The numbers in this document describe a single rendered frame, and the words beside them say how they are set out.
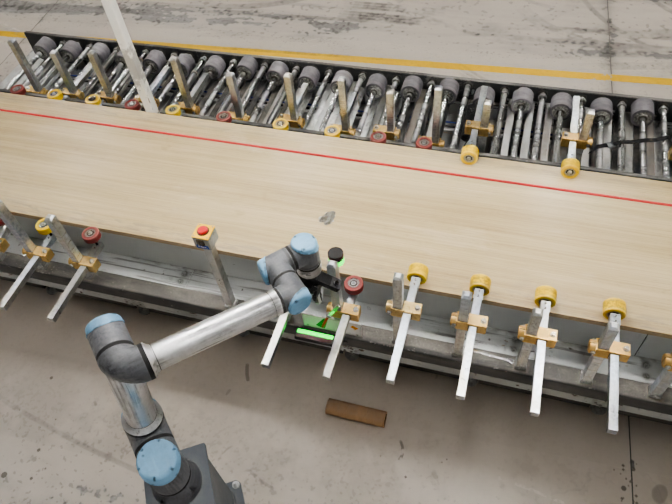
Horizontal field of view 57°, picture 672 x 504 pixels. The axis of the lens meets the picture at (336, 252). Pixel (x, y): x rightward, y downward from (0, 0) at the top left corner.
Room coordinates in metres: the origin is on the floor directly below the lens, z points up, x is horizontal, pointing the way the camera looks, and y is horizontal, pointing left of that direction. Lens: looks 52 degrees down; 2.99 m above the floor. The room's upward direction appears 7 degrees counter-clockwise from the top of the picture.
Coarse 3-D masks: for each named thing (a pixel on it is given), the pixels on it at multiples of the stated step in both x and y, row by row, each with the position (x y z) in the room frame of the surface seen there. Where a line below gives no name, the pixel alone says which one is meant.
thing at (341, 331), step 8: (352, 296) 1.42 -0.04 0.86; (344, 320) 1.31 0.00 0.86; (344, 328) 1.28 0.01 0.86; (336, 336) 1.24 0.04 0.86; (344, 336) 1.26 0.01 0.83; (336, 344) 1.21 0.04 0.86; (336, 352) 1.17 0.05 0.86; (328, 360) 1.14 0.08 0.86; (336, 360) 1.15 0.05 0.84; (328, 368) 1.11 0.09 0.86; (328, 376) 1.08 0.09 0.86
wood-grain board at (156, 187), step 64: (0, 128) 2.78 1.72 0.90; (64, 128) 2.71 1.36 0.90; (192, 128) 2.57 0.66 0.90; (256, 128) 2.50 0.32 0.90; (0, 192) 2.27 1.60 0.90; (64, 192) 2.22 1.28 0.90; (128, 192) 2.16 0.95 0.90; (192, 192) 2.10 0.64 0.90; (256, 192) 2.05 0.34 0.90; (320, 192) 2.00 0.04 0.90; (384, 192) 1.94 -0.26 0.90; (448, 192) 1.89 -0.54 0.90; (512, 192) 1.84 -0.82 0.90; (640, 192) 1.75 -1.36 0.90; (256, 256) 1.67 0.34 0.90; (320, 256) 1.62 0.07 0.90; (384, 256) 1.58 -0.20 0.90; (448, 256) 1.53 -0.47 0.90; (512, 256) 1.49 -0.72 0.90; (576, 256) 1.45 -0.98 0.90; (640, 256) 1.41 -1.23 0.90; (576, 320) 1.17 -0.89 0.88; (640, 320) 1.12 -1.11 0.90
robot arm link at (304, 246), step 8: (296, 240) 1.33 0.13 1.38; (304, 240) 1.33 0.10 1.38; (312, 240) 1.32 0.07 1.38; (296, 248) 1.30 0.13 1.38; (304, 248) 1.29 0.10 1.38; (312, 248) 1.29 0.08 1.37; (296, 256) 1.28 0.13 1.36; (304, 256) 1.28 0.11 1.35; (312, 256) 1.29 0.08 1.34; (304, 264) 1.27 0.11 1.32; (312, 264) 1.28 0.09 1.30
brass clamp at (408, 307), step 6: (390, 300) 1.31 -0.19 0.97; (390, 306) 1.28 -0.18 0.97; (402, 306) 1.27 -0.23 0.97; (408, 306) 1.27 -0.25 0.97; (414, 306) 1.27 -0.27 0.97; (420, 306) 1.26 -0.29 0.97; (390, 312) 1.27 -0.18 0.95; (396, 312) 1.26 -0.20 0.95; (402, 312) 1.25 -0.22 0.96; (408, 312) 1.24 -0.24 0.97; (414, 312) 1.24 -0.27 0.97; (420, 312) 1.24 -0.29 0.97; (414, 318) 1.24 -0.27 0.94
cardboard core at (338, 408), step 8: (328, 400) 1.34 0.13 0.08; (336, 400) 1.34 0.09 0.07; (328, 408) 1.30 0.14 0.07; (336, 408) 1.29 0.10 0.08; (344, 408) 1.29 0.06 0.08; (352, 408) 1.28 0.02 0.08; (360, 408) 1.28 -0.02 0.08; (368, 408) 1.27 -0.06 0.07; (344, 416) 1.26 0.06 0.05; (352, 416) 1.25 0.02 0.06; (360, 416) 1.24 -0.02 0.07; (368, 416) 1.23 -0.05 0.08; (376, 416) 1.22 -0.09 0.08; (384, 416) 1.22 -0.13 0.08; (376, 424) 1.19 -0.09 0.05; (384, 424) 1.20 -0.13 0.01
